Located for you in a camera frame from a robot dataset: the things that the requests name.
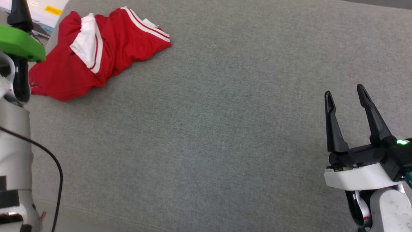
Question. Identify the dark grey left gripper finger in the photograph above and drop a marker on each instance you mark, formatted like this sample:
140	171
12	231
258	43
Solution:
20	16

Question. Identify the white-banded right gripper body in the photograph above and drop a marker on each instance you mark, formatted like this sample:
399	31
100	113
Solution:
357	177

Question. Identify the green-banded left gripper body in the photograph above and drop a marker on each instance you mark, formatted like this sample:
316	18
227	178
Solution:
19	42

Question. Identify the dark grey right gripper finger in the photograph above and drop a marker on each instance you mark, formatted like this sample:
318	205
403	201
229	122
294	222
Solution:
333	135
376	129

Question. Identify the red and white basketball jersey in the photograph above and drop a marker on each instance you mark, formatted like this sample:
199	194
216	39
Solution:
64	74

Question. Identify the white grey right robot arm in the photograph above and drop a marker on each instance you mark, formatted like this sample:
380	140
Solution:
389	209

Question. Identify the white equipment box yellow label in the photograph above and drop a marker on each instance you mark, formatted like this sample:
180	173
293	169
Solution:
38	13

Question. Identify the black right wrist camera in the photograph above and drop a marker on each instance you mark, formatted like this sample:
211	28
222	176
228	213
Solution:
399	158

